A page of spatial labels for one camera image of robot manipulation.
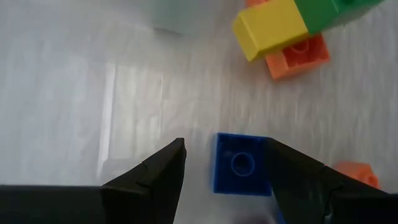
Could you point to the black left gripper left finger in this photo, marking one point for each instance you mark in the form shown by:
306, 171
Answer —
149, 186

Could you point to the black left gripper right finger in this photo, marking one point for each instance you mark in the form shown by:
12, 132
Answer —
311, 193

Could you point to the small orange block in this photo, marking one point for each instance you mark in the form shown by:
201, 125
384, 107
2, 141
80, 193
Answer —
357, 172

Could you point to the small blue block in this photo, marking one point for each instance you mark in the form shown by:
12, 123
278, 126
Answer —
239, 165

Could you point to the orange studded block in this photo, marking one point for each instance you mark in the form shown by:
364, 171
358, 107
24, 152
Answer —
298, 59

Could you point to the yellow block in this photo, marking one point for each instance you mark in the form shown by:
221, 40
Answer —
270, 31

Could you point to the small green block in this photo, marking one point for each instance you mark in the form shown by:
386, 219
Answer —
326, 14

